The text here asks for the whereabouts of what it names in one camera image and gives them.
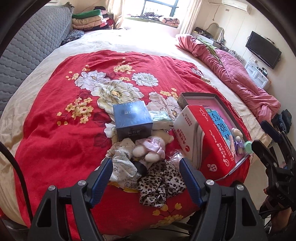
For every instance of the person's hand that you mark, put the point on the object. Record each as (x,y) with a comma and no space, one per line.
(280,219)

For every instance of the white floral scrunchie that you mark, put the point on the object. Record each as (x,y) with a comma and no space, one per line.
(124,174)

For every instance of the cream curtain right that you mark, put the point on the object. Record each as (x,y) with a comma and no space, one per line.
(189,12)

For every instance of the grey tray with pink book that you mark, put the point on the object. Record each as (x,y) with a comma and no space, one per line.
(225,119)

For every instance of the pink quilted comforter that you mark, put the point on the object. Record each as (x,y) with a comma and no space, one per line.
(233,74)

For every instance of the heart shaped mirror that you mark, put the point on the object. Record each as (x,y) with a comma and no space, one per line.
(216,31)

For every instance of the red floral blanket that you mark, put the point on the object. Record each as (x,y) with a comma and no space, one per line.
(69,129)

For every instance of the grey quilted headboard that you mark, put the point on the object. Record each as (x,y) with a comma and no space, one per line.
(37,39)

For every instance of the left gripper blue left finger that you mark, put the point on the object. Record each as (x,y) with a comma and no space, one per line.
(85,195)

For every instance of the beige bed sheet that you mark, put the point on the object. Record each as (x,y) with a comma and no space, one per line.
(16,111)

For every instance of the dark clothes pile on chair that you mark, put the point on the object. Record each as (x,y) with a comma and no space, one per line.
(282,121)

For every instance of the stack of folded blankets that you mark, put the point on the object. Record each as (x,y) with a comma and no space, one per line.
(97,19)

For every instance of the wall mounted television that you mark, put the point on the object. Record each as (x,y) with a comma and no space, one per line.
(263,49)

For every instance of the small bear purple ribbon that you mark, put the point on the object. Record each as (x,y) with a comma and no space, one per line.
(238,140)

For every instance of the dark blue square box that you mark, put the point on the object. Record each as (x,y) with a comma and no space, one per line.
(132,120)

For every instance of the small green tissue pack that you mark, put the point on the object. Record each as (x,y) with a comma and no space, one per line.
(161,120)

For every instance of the white drawer cabinet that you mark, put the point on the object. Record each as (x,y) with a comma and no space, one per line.
(257,76)

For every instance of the green sponge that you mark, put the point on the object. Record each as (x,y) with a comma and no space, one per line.
(248,147)

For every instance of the pink item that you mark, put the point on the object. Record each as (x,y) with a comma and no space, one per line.
(174,157)

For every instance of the leopard print scrunchie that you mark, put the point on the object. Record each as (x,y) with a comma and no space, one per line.
(161,182)

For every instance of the plush bear pink bow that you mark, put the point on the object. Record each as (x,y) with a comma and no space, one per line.
(153,148)

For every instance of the white air conditioner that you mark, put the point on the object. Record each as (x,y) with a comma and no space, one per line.
(238,5)

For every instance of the folded blanket on windowsill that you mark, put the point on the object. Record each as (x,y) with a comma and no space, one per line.
(174,22)

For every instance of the window with dark frame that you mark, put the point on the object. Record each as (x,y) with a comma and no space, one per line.
(164,8)

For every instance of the red tissue pack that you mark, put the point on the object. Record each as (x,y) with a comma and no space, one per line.
(202,143)

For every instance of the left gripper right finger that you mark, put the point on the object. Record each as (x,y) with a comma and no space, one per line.
(207,195)

